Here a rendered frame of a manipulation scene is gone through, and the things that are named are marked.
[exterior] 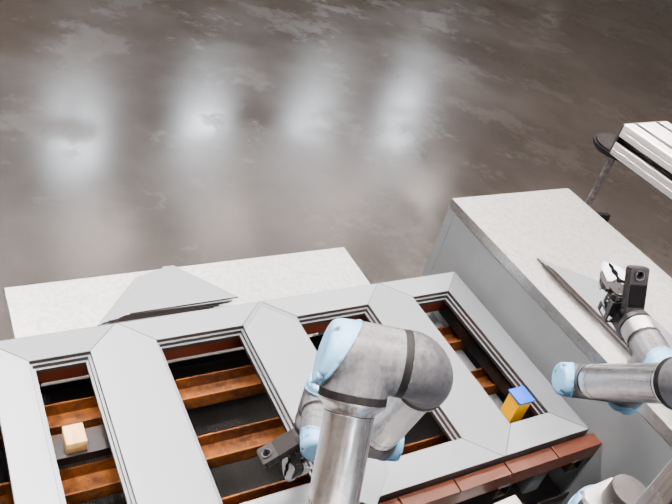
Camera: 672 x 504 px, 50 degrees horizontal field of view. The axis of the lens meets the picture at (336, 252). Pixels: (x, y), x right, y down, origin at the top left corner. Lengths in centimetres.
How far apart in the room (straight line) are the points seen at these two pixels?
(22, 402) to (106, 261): 181
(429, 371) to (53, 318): 140
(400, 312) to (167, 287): 76
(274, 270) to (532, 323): 90
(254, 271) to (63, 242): 147
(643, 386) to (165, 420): 114
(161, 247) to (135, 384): 187
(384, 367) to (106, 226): 288
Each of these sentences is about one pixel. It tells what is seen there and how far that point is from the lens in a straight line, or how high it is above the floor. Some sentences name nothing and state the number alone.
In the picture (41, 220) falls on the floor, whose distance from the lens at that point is 394.
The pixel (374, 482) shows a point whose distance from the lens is 193.
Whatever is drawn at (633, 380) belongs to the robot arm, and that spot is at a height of 152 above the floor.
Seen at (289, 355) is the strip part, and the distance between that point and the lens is 214.
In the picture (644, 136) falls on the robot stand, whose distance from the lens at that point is 100.
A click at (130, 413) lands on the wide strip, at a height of 85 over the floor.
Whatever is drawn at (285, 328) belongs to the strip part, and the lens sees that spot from 222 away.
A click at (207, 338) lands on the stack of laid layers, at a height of 83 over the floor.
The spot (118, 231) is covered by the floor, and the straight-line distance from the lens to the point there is 388.
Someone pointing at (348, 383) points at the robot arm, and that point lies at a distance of 117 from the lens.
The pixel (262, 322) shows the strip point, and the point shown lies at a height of 85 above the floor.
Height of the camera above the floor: 236
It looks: 36 degrees down
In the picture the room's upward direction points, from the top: 17 degrees clockwise
